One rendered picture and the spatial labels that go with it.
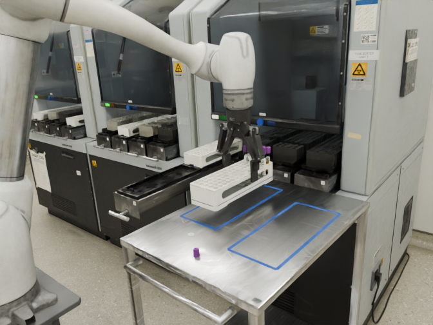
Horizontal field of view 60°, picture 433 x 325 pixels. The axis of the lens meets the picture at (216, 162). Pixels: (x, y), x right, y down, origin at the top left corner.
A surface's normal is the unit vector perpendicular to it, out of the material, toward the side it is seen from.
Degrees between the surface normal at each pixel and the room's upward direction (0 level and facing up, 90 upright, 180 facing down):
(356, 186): 90
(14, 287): 96
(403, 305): 0
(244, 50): 81
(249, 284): 0
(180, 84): 90
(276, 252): 0
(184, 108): 90
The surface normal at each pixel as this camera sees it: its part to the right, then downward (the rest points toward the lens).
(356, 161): -0.62, 0.27
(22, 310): 0.05, -0.92
